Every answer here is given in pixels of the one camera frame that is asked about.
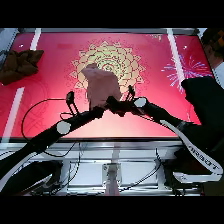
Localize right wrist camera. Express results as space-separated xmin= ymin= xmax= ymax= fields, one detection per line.
xmin=125 ymin=84 xmax=137 ymax=103

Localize beige trousers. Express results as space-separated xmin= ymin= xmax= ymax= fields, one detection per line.
xmin=81 ymin=62 xmax=123 ymax=111

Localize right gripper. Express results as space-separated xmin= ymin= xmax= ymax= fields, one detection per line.
xmin=105 ymin=95 xmax=133 ymax=118

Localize black cable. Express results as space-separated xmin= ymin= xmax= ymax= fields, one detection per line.
xmin=20 ymin=97 xmax=80 ymax=158

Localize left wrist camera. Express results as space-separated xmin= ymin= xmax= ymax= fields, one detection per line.
xmin=65 ymin=90 xmax=81 ymax=116

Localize brown garment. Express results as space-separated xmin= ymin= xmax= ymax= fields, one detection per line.
xmin=0 ymin=49 xmax=45 ymax=86

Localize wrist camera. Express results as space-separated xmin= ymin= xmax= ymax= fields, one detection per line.
xmin=125 ymin=84 xmax=137 ymax=103
xmin=65 ymin=90 xmax=81 ymax=116

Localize person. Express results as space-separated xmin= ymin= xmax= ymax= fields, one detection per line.
xmin=200 ymin=28 xmax=224 ymax=88

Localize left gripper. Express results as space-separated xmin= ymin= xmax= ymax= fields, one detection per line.
xmin=87 ymin=105 xmax=106 ymax=121

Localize silver frame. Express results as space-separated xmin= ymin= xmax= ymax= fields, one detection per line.
xmin=0 ymin=137 xmax=224 ymax=197

